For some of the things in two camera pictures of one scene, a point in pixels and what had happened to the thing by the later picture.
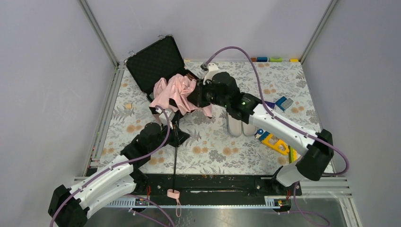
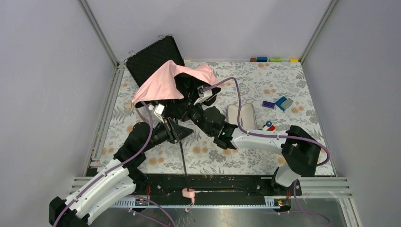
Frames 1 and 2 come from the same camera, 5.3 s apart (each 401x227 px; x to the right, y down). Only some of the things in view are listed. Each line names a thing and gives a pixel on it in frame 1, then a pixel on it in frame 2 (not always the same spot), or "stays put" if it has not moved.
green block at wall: (271, 59) stays put
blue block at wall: (262, 59) stays put
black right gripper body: (200, 95) -> (188, 102)
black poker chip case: (160, 59) stays put
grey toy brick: (286, 103) stays put
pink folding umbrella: (181, 91) -> (165, 83)
